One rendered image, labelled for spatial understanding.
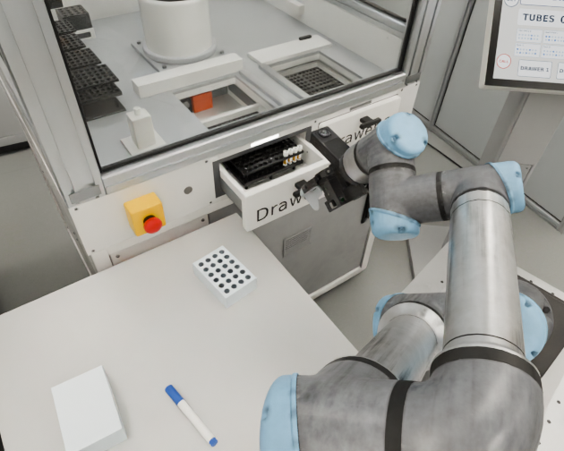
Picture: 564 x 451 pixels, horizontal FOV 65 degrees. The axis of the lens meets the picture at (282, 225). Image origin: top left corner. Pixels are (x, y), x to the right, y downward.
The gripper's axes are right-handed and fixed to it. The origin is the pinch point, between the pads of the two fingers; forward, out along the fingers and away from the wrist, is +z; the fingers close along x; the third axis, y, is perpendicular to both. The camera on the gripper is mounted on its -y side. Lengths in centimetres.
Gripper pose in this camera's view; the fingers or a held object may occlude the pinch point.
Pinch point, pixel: (309, 188)
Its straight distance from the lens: 100.9
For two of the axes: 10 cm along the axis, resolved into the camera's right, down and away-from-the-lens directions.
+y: 4.5, 8.9, -0.5
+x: 8.2, -3.9, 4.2
